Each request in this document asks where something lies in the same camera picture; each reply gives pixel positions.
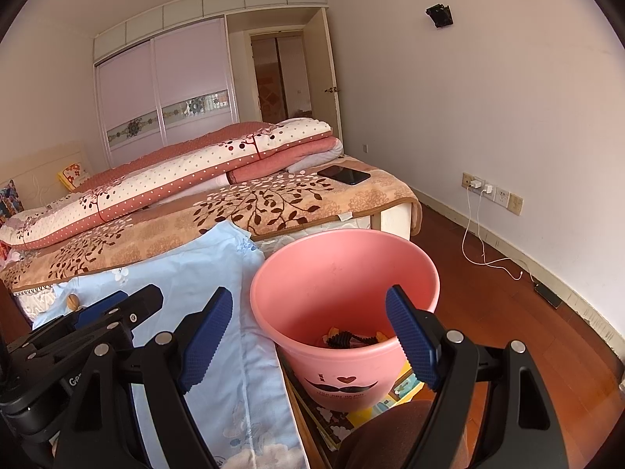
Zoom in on white folded bedsheet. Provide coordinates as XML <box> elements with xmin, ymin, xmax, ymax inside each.
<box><xmin>288</xmin><ymin>149</ymin><xmax>345</xmax><ymax>174</ymax></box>

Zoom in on black device on cable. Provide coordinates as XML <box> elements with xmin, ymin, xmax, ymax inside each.
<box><xmin>534</xmin><ymin>282</ymin><xmax>563</xmax><ymax>310</ymax></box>

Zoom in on light blue floral cloth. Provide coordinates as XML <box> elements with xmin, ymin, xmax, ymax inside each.
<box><xmin>32</xmin><ymin>220</ymin><xmax>313</xmax><ymax>469</ymax></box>

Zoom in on white sliding door wardrobe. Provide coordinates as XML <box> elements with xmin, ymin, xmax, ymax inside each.
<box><xmin>93</xmin><ymin>0</ymin><xmax>338</xmax><ymax>169</ymax></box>

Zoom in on white charging cable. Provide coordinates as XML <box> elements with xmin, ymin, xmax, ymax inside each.
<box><xmin>479</xmin><ymin>194</ymin><xmax>538</xmax><ymax>284</ymax></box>
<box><xmin>461</xmin><ymin>190</ymin><xmax>523</xmax><ymax>281</ymax></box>

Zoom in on colourful picture books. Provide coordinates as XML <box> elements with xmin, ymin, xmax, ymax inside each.
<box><xmin>293</xmin><ymin>359</ymin><xmax>425</xmax><ymax>450</ymax></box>

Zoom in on polka dot floral quilt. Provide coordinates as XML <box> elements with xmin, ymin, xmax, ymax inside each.
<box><xmin>0</xmin><ymin>118</ymin><xmax>343</xmax><ymax>251</ymax></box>

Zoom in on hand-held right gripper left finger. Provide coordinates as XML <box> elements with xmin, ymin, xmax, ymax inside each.
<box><xmin>53</xmin><ymin>286</ymin><xmax>234</xmax><ymax>469</ymax></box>

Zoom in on pink plastic bucket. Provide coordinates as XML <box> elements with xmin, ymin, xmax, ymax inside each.
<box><xmin>250</xmin><ymin>228</ymin><xmax>440</xmax><ymax>414</ymax></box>

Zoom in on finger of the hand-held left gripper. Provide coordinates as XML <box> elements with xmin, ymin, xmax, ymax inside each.
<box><xmin>32</xmin><ymin>290</ymin><xmax>129</xmax><ymax>338</ymax></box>
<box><xmin>29</xmin><ymin>284</ymin><xmax>164</xmax><ymax>353</ymax></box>

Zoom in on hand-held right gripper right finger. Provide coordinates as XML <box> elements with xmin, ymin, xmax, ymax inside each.
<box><xmin>385</xmin><ymin>284</ymin><xmax>570</xmax><ymax>469</ymax></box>

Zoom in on colourful printed pillow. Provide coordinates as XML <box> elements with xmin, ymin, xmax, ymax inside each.
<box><xmin>0</xmin><ymin>180</ymin><xmax>25</xmax><ymax>228</ymax></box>

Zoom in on beige wall socket panel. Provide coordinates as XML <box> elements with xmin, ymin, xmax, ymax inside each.
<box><xmin>462</xmin><ymin>172</ymin><xmax>524</xmax><ymax>216</ymax></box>

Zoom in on black smartphone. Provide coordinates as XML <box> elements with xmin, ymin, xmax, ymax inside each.
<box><xmin>317</xmin><ymin>165</ymin><xmax>372</xmax><ymax>185</ymax></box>

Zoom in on beige bed headboard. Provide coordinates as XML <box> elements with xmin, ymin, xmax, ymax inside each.
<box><xmin>0</xmin><ymin>141</ymin><xmax>96</xmax><ymax>206</ymax></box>

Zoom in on black foam net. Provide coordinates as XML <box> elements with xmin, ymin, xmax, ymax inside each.
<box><xmin>325</xmin><ymin>331</ymin><xmax>382</xmax><ymax>351</ymax></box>

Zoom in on brown leaf-pattern blanket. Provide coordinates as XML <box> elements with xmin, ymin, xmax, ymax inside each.
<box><xmin>0</xmin><ymin>155</ymin><xmax>423</xmax><ymax>294</ymax></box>

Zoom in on black wall bracket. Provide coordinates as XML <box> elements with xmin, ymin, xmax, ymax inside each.
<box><xmin>426</xmin><ymin>4</ymin><xmax>454</xmax><ymax>29</ymax></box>

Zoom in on yellow floral pillow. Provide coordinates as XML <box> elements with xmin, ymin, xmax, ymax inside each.
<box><xmin>57</xmin><ymin>163</ymin><xmax>91</xmax><ymax>189</ymax></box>

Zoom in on white room door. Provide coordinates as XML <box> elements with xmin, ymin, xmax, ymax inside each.
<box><xmin>305</xmin><ymin>7</ymin><xmax>341</xmax><ymax>128</ymax></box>

